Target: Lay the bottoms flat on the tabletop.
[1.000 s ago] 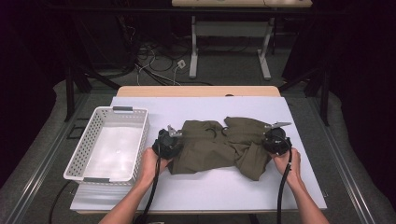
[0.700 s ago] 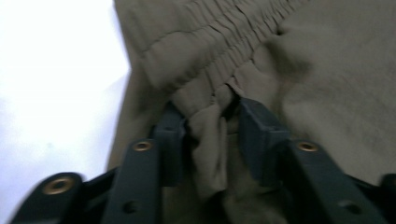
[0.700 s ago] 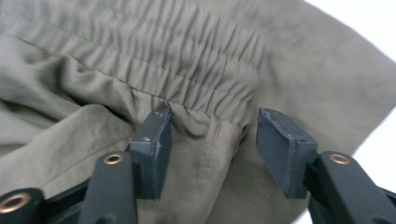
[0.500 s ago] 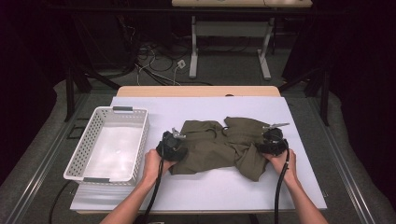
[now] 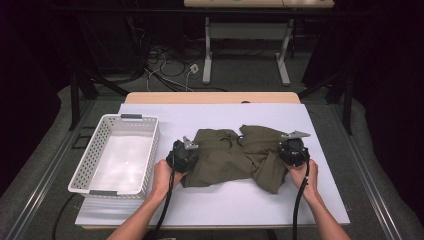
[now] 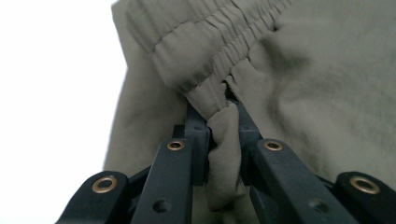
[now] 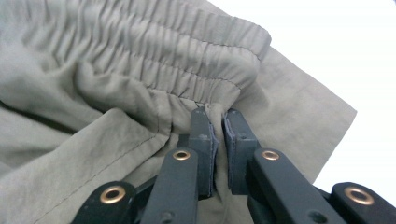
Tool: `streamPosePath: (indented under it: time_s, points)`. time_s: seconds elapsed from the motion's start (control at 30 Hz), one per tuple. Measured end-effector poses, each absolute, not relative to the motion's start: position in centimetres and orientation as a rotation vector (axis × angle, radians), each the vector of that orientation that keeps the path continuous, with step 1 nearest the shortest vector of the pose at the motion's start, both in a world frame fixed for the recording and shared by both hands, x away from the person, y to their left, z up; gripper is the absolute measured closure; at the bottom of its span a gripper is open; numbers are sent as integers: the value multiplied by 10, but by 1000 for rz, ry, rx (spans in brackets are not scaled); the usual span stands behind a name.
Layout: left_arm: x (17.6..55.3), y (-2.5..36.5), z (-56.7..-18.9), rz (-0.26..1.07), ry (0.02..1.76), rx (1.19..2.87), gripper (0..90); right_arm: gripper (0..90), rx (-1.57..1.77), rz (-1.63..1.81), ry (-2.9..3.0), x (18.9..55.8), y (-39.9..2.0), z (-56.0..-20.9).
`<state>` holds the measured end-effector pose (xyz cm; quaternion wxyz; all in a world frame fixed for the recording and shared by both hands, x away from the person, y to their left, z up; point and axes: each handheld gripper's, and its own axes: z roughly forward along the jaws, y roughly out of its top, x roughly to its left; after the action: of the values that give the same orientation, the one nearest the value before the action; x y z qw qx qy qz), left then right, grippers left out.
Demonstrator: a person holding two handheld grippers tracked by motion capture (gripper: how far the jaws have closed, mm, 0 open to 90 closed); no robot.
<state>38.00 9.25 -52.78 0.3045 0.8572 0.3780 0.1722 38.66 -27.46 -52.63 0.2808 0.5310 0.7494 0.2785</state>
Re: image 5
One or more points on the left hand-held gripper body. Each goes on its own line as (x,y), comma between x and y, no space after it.
(181,156)

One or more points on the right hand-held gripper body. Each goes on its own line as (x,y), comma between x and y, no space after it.
(293,151)

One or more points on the olive green shorts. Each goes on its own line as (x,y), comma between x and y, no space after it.
(230,160)

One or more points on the white perforated plastic basket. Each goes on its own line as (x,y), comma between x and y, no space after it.
(123,160)

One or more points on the person's left hand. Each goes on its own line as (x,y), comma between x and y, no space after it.
(161,180)

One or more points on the person's right hand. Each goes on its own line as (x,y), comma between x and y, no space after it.
(313,181)

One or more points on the black metal stand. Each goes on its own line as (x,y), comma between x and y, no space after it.
(74,100)
(348,106)

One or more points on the white power adapter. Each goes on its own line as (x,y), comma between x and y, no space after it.
(194,68)

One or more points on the white-legged desk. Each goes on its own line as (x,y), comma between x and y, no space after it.
(207,50)

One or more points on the dark curtain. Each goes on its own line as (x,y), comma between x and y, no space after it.
(26,100)
(393,100)

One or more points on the black equipment box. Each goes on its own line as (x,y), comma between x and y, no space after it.
(113,46)

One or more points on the aluminium rail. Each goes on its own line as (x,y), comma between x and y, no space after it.
(40,186)
(370,186)

